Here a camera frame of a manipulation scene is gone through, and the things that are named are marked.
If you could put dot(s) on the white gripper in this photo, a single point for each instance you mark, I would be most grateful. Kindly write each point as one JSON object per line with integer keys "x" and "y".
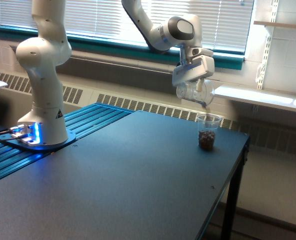
{"x": 192, "y": 68}

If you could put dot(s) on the clear plastic pouring cup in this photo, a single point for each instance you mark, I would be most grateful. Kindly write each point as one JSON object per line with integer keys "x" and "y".
{"x": 188, "y": 91}

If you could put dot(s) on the brown nuts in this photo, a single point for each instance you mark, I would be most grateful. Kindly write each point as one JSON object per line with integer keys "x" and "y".
{"x": 206, "y": 139}

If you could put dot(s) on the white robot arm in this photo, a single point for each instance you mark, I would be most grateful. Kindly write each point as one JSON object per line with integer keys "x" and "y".
{"x": 44, "y": 124}

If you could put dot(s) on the clear plastic cup on table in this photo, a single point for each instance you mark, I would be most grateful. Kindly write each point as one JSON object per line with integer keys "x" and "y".
{"x": 207, "y": 128}

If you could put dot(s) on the white window blinds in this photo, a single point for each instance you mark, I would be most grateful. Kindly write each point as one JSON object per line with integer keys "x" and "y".
{"x": 225, "y": 24}

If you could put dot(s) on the white radiator vent cover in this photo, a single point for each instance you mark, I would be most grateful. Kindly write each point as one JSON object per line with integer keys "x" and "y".
{"x": 262, "y": 135}

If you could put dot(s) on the black table leg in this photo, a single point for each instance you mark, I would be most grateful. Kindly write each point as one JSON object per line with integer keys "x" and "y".
{"x": 232, "y": 196}

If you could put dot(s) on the white lower wall shelf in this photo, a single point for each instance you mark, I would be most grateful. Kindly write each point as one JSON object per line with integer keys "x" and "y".
{"x": 272, "y": 99}

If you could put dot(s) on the wooden upper wall shelf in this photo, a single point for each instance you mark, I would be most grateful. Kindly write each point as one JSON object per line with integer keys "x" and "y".
{"x": 275, "y": 24}

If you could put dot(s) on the white shelf bracket rail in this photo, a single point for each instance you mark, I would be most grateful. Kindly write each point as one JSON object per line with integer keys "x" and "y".
{"x": 269, "y": 28}

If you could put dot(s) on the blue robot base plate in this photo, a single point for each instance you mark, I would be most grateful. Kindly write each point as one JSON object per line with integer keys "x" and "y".
{"x": 38, "y": 148}

